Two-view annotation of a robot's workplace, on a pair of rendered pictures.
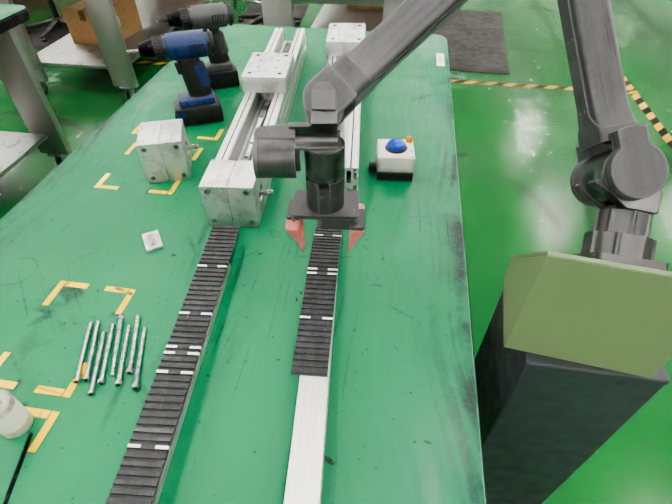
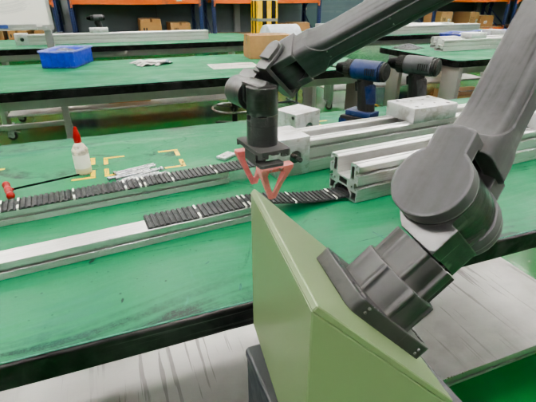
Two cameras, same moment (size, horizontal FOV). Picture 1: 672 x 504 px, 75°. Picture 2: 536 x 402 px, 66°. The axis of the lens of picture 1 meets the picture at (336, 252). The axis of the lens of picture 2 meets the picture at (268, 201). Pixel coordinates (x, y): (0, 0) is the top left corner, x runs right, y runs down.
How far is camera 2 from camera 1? 0.68 m
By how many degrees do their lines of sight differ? 51
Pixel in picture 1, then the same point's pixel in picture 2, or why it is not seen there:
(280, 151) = (237, 82)
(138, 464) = (61, 194)
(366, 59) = (316, 33)
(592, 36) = (514, 34)
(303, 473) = (69, 241)
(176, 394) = (109, 189)
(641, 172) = (428, 183)
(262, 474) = not seen: hidden behind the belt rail
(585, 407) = not seen: outside the picture
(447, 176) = not seen: hidden behind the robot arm
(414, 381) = (178, 280)
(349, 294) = (245, 228)
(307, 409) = (117, 230)
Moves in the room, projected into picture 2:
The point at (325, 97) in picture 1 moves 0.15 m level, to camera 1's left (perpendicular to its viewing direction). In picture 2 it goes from (269, 49) to (232, 42)
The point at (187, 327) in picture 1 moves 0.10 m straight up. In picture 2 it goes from (159, 178) to (153, 134)
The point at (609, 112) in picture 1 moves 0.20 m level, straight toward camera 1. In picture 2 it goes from (470, 118) to (272, 114)
